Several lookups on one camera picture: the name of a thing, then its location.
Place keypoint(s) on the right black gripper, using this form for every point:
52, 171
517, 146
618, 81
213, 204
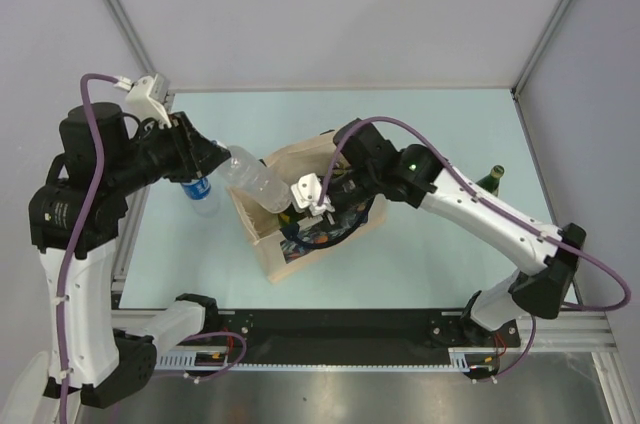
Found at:
347, 215

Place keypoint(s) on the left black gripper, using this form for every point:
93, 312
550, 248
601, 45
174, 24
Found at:
196, 155

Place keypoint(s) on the small blue-cap water bottle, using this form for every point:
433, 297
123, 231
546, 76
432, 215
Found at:
201, 196

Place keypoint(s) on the clear plastic water bottle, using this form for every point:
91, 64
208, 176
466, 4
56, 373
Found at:
245, 172

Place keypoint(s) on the green glass bottle front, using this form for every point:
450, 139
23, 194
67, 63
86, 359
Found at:
491, 181

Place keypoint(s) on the green glass bottle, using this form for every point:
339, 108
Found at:
287, 216
491, 181

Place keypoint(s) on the green glass bottle back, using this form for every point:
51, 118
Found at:
287, 216

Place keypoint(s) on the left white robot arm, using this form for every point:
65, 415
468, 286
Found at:
74, 223

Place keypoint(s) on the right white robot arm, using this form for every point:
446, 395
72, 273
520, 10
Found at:
419, 175

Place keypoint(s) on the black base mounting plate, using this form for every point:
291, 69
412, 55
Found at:
357, 336

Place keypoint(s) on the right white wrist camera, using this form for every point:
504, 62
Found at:
306, 196

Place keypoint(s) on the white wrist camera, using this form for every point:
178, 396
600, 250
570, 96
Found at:
306, 196
146, 97

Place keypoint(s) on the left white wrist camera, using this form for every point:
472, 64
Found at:
146, 97

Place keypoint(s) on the light blue cable duct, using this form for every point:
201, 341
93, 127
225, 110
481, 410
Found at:
200, 364

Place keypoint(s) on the aluminium frame rail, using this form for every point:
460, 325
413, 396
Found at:
570, 332

